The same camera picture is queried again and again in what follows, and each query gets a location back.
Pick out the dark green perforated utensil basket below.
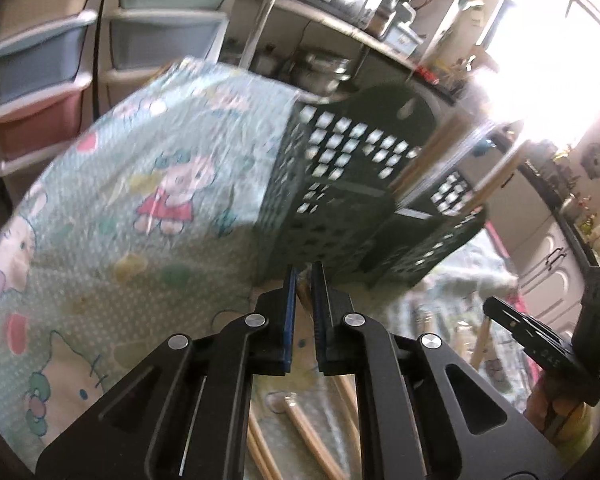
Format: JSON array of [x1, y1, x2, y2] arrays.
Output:
[[256, 82, 489, 289]]

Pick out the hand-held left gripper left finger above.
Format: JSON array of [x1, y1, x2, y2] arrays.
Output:
[[35, 265, 299, 480]]

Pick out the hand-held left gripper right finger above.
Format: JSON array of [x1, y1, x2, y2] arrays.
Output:
[[312, 261, 567, 480]]

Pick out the person's right hand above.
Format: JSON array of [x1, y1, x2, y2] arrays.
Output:
[[525, 377, 583, 443]]

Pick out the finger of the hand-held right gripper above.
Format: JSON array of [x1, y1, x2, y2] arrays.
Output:
[[482, 296, 577, 367]]

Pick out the large stacked steel pots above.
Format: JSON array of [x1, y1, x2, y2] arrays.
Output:
[[289, 49, 352, 97]]

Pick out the beige blue pink drawer unit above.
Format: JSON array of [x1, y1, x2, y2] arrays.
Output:
[[0, 0, 107, 192]]

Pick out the printed cartoon blanket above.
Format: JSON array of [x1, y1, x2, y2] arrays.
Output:
[[0, 57, 531, 480]]

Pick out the white kitchen cabinets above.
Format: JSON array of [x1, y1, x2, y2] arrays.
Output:
[[484, 160, 597, 322]]

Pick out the wooden chopstick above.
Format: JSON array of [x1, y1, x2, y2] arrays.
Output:
[[457, 152, 525, 212], [247, 405, 283, 480], [299, 267, 315, 322], [469, 317, 493, 372], [332, 374, 362, 443], [282, 400, 347, 480], [391, 110, 477, 197]]

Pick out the bright window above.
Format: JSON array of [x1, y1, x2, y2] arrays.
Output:
[[479, 0, 600, 147]]

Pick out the metal kitchen shelf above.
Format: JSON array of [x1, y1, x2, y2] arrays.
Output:
[[224, 0, 462, 112]]

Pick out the teal and blue drawer unit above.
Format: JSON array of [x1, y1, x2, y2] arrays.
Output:
[[101, 0, 247, 107]]

